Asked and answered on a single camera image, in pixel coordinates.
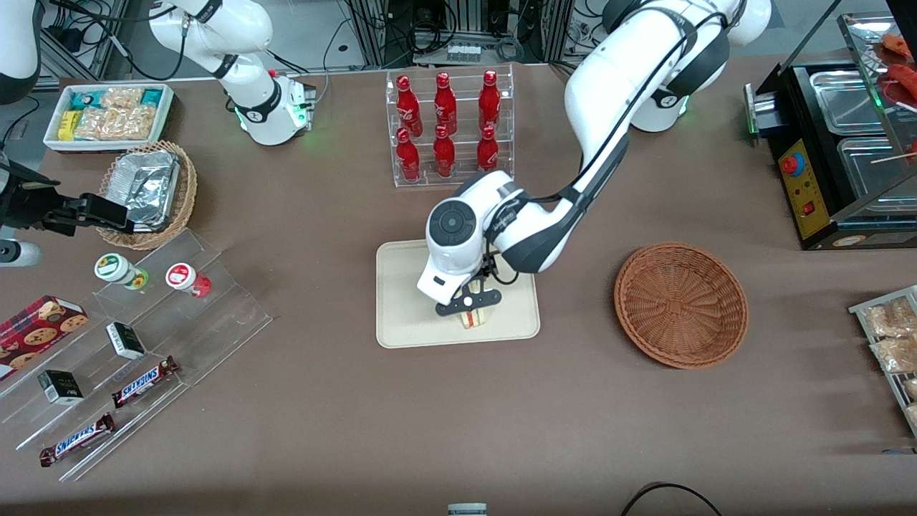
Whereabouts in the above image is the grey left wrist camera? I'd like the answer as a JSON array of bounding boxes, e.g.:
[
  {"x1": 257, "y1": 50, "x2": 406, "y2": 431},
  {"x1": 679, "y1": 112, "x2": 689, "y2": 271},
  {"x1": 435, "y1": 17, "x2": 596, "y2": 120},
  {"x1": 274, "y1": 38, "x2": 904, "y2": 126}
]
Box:
[{"x1": 435, "y1": 285, "x2": 503, "y2": 317}]

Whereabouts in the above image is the white plastic snack bin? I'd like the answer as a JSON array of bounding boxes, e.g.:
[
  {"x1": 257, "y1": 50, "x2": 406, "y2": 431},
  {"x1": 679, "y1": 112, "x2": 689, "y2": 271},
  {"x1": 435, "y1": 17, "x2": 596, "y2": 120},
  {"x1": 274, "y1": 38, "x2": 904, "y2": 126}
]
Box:
[{"x1": 43, "y1": 82, "x2": 176, "y2": 154}]

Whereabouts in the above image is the red cookie box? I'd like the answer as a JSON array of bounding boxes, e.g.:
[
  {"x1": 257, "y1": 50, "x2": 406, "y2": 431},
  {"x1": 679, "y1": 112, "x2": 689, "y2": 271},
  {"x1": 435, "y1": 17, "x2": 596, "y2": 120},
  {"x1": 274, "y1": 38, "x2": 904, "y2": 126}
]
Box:
[{"x1": 0, "y1": 295, "x2": 90, "y2": 381}]

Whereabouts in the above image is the small black box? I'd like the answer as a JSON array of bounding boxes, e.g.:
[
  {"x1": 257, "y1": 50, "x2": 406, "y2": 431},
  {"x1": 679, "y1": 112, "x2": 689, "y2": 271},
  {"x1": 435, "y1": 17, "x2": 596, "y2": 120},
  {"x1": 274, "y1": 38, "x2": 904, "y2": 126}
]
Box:
[
  {"x1": 105, "y1": 322, "x2": 147, "y2": 360},
  {"x1": 37, "y1": 369, "x2": 85, "y2": 406}
]

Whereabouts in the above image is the stainless steel pan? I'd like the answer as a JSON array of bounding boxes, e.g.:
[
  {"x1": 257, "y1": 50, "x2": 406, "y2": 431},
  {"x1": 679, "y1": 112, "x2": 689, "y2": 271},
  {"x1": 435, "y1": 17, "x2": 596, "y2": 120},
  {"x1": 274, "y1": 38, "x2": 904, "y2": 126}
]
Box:
[
  {"x1": 808, "y1": 68, "x2": 889, "y2": 137},
  {"x1": 837, "y1": 136, "x2": 917, "y2": 203}
]

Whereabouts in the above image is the beige plastic tray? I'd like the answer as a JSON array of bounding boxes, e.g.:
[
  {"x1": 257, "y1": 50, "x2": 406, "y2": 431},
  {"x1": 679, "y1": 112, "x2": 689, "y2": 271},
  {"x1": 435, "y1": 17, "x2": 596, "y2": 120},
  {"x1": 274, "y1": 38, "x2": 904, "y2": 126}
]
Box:
[{"x1": 375, "y1": 239, "x2": 541, "y2": 350}]

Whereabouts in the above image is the clear acrylic bottle rack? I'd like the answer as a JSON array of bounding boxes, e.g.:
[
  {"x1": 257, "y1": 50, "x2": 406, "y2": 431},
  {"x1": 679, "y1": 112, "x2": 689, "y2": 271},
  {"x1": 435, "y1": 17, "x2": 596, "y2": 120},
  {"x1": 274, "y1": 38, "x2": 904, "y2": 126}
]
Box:
[{"x1": 385, "y1": 64, "x2": 515, "y2": 188}]

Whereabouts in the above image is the clear acrylic stepped display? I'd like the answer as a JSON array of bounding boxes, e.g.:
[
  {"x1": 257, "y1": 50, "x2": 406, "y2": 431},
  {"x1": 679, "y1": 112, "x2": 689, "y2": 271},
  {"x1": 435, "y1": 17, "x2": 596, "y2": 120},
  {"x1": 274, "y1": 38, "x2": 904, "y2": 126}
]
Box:
[{"x1": 0, "y1": 228, "x2": 273, "y2": 482}]

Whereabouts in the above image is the red lidded white cup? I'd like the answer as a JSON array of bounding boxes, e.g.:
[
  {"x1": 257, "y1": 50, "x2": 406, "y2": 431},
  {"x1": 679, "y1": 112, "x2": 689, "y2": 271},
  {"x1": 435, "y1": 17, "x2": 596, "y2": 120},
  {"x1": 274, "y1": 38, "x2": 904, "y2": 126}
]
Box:
[{"x1": 165, "y1": 262, "x2": 212, "y2": 299}]

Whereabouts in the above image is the green lidded white cup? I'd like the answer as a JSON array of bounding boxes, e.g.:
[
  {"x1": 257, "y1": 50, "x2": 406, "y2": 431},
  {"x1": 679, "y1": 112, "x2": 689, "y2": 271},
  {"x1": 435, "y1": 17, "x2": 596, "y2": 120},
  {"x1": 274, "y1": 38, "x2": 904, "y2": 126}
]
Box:
[{"x1": 94, "y1": 252, "x2": 150, "y2": 291}]

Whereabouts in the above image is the black cable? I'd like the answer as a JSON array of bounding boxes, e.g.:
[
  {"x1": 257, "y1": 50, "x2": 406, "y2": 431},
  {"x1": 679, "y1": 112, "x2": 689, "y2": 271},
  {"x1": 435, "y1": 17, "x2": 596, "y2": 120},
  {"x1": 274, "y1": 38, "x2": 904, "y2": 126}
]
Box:
[{"x1": 620, "y1": 482, "x2": 724, "y2": 516}]

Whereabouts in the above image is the tray of packaged snacks right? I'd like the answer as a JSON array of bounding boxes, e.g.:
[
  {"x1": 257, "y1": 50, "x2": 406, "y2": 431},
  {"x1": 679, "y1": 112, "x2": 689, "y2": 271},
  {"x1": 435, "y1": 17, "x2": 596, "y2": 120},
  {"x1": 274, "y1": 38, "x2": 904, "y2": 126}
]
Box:
[{"x1": 849, "y1": 285, "x2": 917, "y2": 438}]

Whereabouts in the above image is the red cola bottle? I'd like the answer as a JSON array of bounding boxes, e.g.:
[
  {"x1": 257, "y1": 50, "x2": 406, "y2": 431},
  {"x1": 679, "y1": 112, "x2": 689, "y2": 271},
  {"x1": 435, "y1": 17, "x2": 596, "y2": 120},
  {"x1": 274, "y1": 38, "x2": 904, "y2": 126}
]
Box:
[
  {"x1": 478, "y1": 70, "x2": 501, "y2": 133},
  {"x1": 395, "y1": 128, "x2": 422, "y2": 182},
  {"x1": 433, "y1": 72, "x2": 458, "y2": 137},
  {"x1": 433, "y1": 125, "x2": 456, "y2": 178},
  {"x1": 476, "y1": 125, "x2": 499, "y2": 174},
  {"x1": 395, "y1": 75, "x2": 423, "y2": 138}
]

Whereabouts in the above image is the aluminium foil container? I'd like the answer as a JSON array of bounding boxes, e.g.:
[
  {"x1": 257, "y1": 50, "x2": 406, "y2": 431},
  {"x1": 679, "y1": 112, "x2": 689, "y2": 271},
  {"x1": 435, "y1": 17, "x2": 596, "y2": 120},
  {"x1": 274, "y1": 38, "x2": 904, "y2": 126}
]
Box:
[{"x1": 107, "y1": 149, "x2": 181, "y2": 231}]

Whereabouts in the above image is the dark brown wicker basket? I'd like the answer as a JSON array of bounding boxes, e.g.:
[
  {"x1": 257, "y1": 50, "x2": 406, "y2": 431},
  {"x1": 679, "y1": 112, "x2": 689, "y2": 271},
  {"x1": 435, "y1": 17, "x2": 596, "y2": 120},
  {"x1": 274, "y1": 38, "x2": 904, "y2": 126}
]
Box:
[{"x1": 614, "y1": 242, "x2": 749, "y2": 371}]

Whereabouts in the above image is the clear bagged pastry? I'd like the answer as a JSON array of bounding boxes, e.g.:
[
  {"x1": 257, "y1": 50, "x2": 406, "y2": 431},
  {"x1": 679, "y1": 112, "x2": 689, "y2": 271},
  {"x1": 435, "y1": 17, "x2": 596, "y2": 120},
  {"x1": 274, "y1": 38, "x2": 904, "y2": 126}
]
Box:
[
  {"x1": 870, "y1": 337, "x2": 917, "y2": 375},
  {"x1": 862, "y1": 297, "x2": 917, "y2": 339},
  {"x1": 75, "y1": 106, "x2": 160, "y2": 141},
  {"x1": 100, "y1": 86, "x2": 145, "y2": 110}
]

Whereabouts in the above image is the black food warmer cabinet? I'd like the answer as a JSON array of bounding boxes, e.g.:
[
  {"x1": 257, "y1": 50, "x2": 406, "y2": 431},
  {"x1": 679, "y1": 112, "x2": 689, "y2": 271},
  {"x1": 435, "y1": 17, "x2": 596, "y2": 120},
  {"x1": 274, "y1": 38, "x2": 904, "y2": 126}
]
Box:
[{"x1": 745, "y1": 11, "x2": 917, "y2": 252}]

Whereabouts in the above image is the light brown wicker basket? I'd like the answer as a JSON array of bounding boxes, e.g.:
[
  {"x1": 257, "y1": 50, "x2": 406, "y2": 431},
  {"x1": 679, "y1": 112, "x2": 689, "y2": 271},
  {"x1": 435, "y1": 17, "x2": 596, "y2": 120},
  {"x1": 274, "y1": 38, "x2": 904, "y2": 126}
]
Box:
[{"x1": 97, "y1": 140, "x2": 198, "y2": 252}]

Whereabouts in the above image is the Snickers chocolate bar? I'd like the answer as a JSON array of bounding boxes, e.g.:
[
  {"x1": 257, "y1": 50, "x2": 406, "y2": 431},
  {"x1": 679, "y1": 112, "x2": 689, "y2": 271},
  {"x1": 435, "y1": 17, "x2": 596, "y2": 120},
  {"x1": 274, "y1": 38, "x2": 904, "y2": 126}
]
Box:
[
  {"x1": 111, "y1": 356, "x2": 180, "y2": 409},
  {"x1": 39, "y1": 412, "x2": 116, "y2": 468}
]

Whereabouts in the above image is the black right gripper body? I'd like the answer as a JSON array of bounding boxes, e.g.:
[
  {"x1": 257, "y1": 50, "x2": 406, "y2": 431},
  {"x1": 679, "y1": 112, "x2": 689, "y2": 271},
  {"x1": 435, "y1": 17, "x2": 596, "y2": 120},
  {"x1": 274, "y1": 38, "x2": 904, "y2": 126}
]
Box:
[{"x1": 0, "y1": 161, "x2": 63, "y2": 230}]

